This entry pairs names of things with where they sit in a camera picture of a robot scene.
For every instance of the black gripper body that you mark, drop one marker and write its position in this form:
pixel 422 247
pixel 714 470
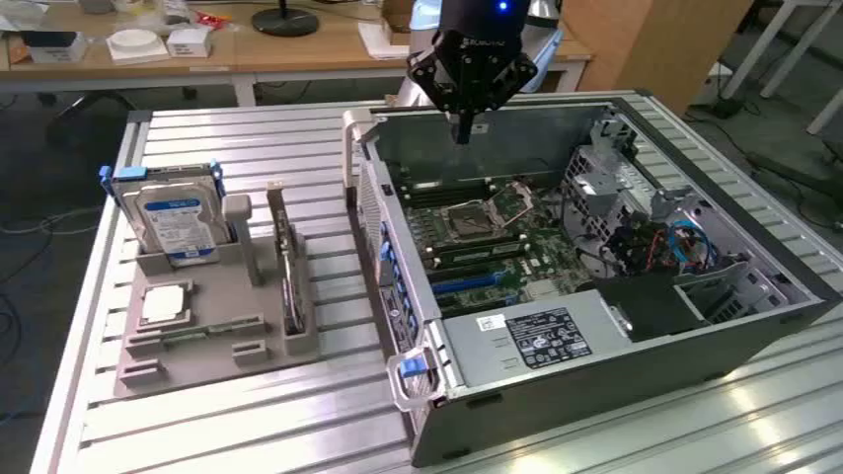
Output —
pixel 471 44

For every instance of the low-profile Nvidia graphics card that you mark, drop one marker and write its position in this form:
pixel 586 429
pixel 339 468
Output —
pixel 290 296

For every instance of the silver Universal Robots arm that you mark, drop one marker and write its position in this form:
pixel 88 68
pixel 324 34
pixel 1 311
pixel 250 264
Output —
pixel 416 84

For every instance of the blue slot retainer clip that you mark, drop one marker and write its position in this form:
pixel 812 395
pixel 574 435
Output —
pixel 396 284
pixel 384 237

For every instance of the blue expansion slot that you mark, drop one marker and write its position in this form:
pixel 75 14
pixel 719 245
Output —
pixel 474 282

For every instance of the white paper stack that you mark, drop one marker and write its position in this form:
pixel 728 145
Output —
pixel 382 42

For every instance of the cardboard box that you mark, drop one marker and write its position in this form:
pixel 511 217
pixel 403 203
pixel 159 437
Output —
pixel 398 15

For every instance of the wooden desk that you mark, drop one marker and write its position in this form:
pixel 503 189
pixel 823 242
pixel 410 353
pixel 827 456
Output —
pixel 296 49

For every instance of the wooden cabinet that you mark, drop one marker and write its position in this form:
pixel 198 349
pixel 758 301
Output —
pixel 659 49

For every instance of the black lamp base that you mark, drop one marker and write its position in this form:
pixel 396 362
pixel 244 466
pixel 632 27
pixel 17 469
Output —
pixel 286 24

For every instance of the metal socket cover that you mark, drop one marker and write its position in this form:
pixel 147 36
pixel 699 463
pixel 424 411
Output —
pixel 514 200

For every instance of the metal drive cage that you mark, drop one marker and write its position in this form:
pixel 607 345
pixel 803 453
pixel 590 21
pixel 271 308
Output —
pixel 592 197

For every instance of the CPU socket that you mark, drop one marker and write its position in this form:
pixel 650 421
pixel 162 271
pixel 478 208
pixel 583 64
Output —
pixel 471 222

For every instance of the red packet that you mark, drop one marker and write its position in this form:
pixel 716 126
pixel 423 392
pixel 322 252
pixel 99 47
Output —
pixel 214 21

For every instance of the installed black RAM stick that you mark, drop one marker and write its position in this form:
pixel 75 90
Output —
pixel 480 259
pixel 474 248

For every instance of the small white labelled box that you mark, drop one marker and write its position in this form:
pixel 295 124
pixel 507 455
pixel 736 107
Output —
pixel 188 43

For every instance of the green motherboard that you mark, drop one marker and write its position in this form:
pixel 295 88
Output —
pixel 547 252

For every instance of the white round moulded part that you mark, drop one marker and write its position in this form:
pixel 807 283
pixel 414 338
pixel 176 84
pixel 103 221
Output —
pixel 136 47

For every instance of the silver chipset heatsink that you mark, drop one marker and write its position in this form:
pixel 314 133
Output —
pixel 542 290

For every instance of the hard disk in blue caddy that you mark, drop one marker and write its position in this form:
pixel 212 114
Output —
pixel 175 222

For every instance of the black plastic shroud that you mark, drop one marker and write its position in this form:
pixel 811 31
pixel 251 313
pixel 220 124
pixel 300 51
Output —
pixel 646 311

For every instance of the white box with black top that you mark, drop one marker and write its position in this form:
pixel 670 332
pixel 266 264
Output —
pixel 56 49

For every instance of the grey power supply unit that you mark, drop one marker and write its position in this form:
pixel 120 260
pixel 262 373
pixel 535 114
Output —
pixel 480 355

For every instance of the blue case latch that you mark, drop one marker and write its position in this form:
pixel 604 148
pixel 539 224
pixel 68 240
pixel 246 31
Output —
pixel 410 368

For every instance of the silver CPU chip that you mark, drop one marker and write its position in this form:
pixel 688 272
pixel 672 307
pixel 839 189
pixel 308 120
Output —
pixel 163 303

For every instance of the green RAM stick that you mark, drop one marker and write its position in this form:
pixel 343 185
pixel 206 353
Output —
pixel 191 336

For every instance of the open black PC case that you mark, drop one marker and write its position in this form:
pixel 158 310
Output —
pixel 592 395

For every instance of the grey parts rack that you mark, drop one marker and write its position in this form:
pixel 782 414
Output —
pixel 198 365

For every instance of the white table frame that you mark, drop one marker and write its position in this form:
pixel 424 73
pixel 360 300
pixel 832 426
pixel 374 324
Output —
pixel 759 49

